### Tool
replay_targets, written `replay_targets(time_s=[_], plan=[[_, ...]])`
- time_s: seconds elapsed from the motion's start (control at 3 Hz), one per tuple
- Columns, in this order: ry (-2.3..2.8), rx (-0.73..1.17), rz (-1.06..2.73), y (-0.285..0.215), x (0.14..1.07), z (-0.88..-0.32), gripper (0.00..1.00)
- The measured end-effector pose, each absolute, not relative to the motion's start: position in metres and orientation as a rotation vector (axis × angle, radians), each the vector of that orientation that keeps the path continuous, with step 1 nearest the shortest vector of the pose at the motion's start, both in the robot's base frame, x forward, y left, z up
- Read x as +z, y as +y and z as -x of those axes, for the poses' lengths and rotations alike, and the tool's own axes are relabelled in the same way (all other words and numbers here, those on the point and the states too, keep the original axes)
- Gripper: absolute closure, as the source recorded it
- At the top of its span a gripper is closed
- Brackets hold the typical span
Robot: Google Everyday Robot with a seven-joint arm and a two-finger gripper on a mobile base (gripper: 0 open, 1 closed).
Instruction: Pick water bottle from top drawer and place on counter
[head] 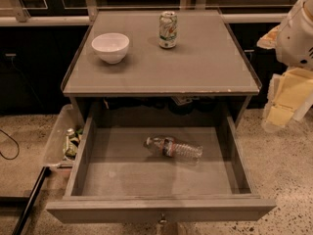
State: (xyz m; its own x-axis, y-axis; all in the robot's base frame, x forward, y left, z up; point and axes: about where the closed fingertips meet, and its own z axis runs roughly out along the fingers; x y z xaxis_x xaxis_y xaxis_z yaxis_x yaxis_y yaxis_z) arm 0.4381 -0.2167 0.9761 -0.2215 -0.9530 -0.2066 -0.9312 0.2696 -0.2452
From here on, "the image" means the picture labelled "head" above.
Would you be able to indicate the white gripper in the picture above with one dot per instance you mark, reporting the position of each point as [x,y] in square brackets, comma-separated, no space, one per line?
[295,42]

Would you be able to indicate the clear plastic water bottle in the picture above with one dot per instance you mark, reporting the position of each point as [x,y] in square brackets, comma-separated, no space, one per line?
[171,147]

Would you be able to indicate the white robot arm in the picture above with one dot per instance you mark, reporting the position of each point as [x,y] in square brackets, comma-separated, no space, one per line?
[294,42]

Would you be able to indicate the grey wooden cabinet counter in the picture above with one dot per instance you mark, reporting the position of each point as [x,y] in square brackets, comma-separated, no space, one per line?
[207,60]

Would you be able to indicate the metal drawer knob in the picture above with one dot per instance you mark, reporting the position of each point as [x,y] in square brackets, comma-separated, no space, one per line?
[162,219]

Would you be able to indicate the grey open top drawer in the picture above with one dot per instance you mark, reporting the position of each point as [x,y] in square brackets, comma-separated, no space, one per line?
[115,179]

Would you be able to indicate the small bottle in bin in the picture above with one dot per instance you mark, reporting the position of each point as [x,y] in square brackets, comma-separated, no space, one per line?
[70,133]

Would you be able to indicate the green white soda can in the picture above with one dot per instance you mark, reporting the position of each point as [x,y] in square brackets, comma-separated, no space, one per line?
[168,29]

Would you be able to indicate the white ceramic bowl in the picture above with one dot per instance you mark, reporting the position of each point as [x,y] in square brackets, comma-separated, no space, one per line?
[111,47]

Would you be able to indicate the clear plastic storage bin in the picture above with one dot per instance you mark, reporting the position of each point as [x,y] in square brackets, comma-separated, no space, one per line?
[54,157]

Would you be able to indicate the black floor rail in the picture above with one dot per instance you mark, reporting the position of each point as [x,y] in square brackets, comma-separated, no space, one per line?
[23,205]

